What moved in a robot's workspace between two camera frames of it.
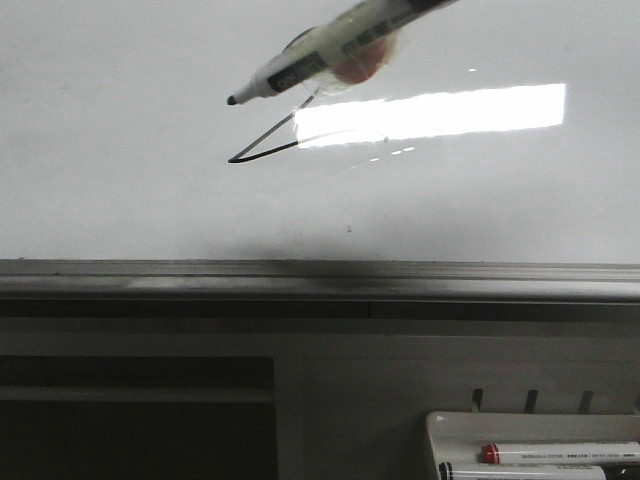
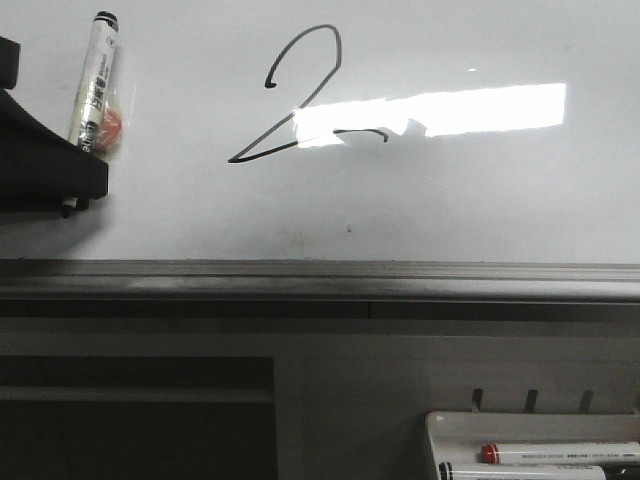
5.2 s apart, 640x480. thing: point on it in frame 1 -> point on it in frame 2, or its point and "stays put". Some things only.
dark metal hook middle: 531,402 stays put
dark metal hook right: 587,396 stays put
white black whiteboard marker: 351,46 -> 88,109
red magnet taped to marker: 359,65 -> 111,131
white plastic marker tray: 458,437 stays put
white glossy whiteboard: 502,132 stays put
